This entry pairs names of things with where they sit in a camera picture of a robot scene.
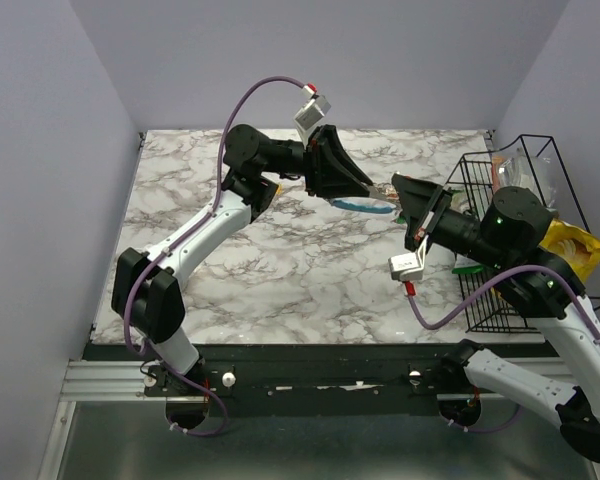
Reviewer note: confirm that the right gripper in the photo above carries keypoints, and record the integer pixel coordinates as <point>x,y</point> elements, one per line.
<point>424,205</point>

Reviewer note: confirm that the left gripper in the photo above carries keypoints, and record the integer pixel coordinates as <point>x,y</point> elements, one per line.
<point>330,171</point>

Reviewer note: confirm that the blue key tag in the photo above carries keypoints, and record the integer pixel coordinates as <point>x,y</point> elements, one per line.
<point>363,205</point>

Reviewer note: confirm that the grey curved keyring holder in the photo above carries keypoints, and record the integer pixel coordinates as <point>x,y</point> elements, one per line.
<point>384,195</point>

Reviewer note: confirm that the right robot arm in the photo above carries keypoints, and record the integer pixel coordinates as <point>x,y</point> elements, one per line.
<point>574,408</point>

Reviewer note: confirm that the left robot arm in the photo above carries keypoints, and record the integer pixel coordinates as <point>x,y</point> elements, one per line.
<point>147,291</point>

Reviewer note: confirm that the green snack packet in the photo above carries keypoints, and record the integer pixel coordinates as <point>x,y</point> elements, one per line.
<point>466,266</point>

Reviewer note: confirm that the clear snack packet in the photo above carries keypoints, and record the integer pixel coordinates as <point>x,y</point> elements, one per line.
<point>533,173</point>

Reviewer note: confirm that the yellow chips bag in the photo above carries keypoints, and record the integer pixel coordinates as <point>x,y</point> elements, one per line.
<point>579,248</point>

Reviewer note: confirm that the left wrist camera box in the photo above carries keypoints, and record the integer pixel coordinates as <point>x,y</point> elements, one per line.
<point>310,115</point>

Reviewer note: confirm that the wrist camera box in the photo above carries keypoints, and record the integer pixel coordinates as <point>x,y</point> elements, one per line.
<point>410,266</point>
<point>310,115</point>

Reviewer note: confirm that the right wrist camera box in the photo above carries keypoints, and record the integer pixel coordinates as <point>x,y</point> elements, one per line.
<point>410,266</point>

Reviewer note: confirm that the black wire basket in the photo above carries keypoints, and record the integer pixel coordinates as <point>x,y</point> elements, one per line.
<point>503,229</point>

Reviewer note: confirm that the black mounting rail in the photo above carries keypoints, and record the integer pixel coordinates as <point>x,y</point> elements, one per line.
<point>268,380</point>

